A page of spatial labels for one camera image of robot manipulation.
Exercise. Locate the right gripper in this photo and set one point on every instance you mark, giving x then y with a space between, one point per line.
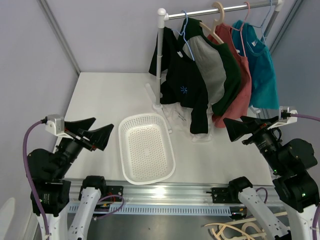
235 129

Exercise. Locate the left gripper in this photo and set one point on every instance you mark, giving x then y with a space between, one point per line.
98 136

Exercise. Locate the teal t shirt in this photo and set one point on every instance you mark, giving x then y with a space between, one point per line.
263 77

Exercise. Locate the green and grey shirt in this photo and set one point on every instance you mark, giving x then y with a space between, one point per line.
217 65

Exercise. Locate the white t shirt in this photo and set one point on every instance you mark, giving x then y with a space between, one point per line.
180 119

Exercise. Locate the black t shirt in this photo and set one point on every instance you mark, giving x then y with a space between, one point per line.
183 83

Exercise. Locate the salmon pink shirt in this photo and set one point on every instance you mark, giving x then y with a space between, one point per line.
239 106

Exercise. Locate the beige wooden hanger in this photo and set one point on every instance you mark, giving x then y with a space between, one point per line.
215 27

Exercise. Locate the light blue wire hanger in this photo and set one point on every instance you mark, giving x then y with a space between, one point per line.
183 33

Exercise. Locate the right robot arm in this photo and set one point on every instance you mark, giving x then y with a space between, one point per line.
294 186

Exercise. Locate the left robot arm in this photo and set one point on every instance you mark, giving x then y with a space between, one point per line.
45 172

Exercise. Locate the white perforated basket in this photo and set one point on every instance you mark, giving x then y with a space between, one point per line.
146 151

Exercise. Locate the beige hangers pile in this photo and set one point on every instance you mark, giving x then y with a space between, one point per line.
243 229

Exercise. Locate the metal clothes rack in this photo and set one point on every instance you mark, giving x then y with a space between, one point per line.
163 17

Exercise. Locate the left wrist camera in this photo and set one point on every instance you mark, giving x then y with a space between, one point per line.
55 124

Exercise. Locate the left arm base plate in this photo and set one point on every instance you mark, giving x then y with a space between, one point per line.
115 190

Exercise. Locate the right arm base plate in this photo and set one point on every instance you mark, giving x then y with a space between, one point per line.
223 195

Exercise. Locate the white slotted cable duct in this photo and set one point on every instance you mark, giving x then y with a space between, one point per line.
175 210

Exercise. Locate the aluminium mounting rail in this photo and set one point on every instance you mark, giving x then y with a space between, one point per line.
165 193

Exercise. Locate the blue wire hanger right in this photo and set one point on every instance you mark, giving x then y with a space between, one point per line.
263 24

